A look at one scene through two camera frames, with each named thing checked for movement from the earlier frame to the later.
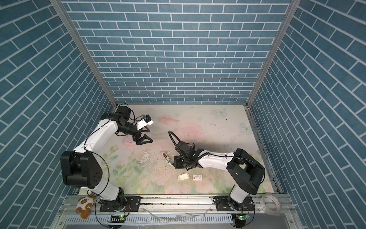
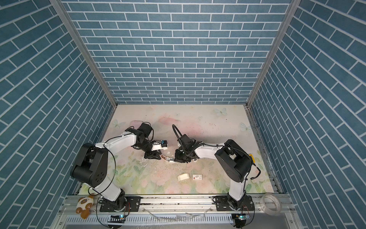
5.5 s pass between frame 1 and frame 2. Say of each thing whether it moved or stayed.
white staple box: stayed
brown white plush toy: stayed
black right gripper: moved
